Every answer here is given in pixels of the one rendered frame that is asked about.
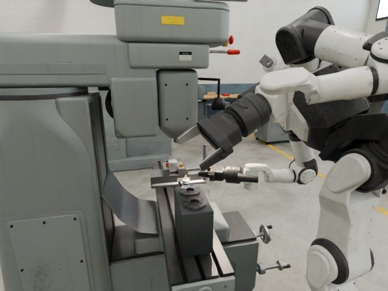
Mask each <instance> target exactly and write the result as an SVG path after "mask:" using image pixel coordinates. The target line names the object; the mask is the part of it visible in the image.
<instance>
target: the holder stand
mask: <svg viewBox="0 0 388 291"><path fill-rule="evenodd" d="M174 209H175V225H176V230H177V235H178V239H179V243H180V248H181V253H182V257H187V256H195V255H202V254H207V253H212V249H213V227H214V211H213V209H212V207H211V205H210V203H209V201H208V200H207V198H206V196H205V194H204V192H203V190H202V188H201V186H200V185H197V186H196V185H184V186H182V187H178V188H174Z"/></svg>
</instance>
